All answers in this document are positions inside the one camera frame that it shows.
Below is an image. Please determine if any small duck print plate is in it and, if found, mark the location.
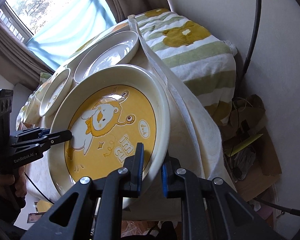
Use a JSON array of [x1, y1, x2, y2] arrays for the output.
[[39, 68, 73, 117]]

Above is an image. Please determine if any person's left hand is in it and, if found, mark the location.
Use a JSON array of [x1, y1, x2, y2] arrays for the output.
[[0, 166, 27, 198]]

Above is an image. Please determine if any brown left curtain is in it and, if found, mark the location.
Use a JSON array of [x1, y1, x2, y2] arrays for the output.
[[0, 19, 54, 90]]

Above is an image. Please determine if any brown paper bag clutter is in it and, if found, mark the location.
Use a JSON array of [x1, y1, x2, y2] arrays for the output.
[[219, 94, 282, 202]]

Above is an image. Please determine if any light blue window cloth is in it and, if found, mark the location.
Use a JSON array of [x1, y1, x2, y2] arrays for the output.
[[26, 0, 116, 70]]

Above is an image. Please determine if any window with white frame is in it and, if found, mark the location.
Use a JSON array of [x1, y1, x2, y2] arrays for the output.
[[0, 0, 75, 44]]

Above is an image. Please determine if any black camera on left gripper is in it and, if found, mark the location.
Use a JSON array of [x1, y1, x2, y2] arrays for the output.
[[0, 89, 13, 153]]

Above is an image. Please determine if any white oval deep dish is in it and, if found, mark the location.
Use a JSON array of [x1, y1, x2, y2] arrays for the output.
[[74, 30, 139, 83]]

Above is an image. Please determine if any black floor lamp stand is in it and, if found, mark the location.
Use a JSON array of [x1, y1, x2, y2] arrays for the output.
[[235, 0, 262, 96]]

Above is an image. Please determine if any white embossed tablecloth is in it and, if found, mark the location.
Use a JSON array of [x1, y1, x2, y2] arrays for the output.
[[25, 15, 237, 222]]

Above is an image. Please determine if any striped floral duvet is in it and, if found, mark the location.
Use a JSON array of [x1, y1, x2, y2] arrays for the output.
[[136, 8, 236, 126]]

